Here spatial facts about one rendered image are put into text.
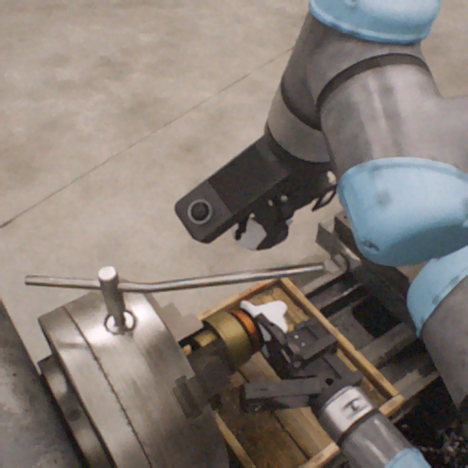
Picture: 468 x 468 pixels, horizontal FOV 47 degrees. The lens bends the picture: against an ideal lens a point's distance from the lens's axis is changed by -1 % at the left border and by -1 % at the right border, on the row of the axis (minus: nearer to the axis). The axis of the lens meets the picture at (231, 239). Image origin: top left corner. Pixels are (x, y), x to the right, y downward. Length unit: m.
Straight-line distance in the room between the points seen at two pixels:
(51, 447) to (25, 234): 2.09
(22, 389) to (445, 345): 0.44
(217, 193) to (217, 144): 2.51
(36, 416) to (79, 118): 2.79
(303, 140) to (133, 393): 0.35
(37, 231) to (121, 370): 2.04
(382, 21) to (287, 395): 0.54
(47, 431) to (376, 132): 0.46
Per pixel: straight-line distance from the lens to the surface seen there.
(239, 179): 0.48
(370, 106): 0.33
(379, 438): 0.74
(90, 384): 0.64
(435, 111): 0.33
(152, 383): 0.64
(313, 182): 0.52
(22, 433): 0.61
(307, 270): 0.55
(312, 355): 0.78
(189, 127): 3.13
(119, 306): 0.63
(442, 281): 0.50
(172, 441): 0.65
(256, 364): 1.03
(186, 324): 0.81
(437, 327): 0.50
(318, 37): 0.37
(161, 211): 2.60
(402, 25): 0.35
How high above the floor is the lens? 1.77
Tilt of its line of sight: 46 degrees down
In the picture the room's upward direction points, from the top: straight up
